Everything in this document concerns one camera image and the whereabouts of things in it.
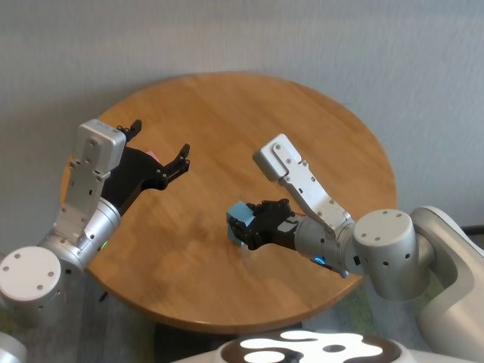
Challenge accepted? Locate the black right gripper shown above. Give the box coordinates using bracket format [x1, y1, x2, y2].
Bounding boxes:
[234, 198, 303, 251]

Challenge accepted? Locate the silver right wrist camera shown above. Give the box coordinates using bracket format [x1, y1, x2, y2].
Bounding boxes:
[252, 133, 356, 240]

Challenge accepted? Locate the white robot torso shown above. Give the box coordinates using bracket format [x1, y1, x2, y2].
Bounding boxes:
[169, 328, 484, 363]

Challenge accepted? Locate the dark table pedestal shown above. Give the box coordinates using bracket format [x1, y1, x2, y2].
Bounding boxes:
[153, 321, 303, 363]

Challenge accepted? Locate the right arm cable with plug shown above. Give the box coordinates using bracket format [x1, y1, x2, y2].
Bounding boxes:
[324, 262, 351, 280]

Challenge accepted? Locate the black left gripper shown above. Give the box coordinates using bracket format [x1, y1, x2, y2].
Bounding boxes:
[100, 119, 191, 216]

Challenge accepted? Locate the blue cube block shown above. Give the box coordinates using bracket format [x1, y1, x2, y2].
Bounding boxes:
[226, 202, 255, 230]
[225, 222, 246, 247]

